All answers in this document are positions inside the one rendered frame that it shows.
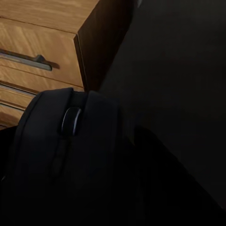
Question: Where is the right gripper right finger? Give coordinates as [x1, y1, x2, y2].
[134, 125, 226, 226]

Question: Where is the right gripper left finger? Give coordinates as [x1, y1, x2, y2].
[0, 126, 17, 181]

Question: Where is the mouse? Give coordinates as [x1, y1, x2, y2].
[0, 88, 138, 226]

